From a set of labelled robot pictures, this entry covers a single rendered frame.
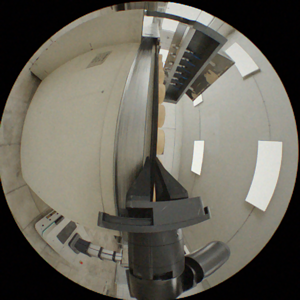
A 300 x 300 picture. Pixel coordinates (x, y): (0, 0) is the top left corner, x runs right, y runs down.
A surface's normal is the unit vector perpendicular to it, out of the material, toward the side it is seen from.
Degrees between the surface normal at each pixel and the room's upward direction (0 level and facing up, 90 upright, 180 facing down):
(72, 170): 90
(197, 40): 90
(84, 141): 90
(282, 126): 180
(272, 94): 180
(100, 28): 90
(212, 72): 115
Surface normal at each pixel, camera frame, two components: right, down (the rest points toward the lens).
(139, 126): 0.09, -0.02
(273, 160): -0.99, -0.06
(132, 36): -0.06, 1.00
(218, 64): -0.47, 0.88
